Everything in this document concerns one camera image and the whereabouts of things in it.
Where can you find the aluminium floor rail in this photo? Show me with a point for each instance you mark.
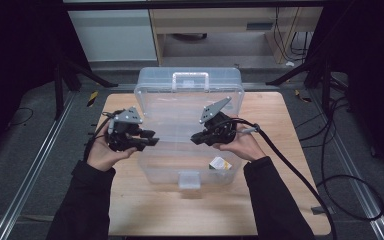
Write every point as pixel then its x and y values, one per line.
pixel 356 186
pixel 30 173

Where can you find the light wooden desk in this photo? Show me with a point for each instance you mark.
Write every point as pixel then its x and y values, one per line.
pixel 213 20

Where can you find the yellow black tape strip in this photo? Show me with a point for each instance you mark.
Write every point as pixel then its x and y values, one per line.
pixel 92 98
pixel 301 96

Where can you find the person's right hand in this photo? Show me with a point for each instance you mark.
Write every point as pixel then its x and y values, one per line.
pixel 245 143

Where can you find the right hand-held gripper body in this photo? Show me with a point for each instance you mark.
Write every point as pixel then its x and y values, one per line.
pixel 220 130

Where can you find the black metal stand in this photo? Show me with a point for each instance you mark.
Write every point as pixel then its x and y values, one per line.
pixel 326 86
pixel 58 90

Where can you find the clear plastic storage box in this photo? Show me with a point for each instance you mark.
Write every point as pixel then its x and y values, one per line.
pixel 180 110

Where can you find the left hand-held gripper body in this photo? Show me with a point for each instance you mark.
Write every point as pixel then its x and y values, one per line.
pixel 125 133

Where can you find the small white floor object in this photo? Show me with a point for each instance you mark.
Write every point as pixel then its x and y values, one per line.
pixel 290 63

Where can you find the person's left hand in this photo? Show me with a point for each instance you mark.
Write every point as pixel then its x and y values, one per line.
pixel 101 155

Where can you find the white cabinet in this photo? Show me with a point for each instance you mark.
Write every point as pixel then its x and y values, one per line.
pixel 113 35

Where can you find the grey floor tape piece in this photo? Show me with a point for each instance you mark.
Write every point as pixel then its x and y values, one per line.
pixel 321 210

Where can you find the small white yellow carton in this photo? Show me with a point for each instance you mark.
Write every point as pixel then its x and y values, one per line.
pixel 220 163

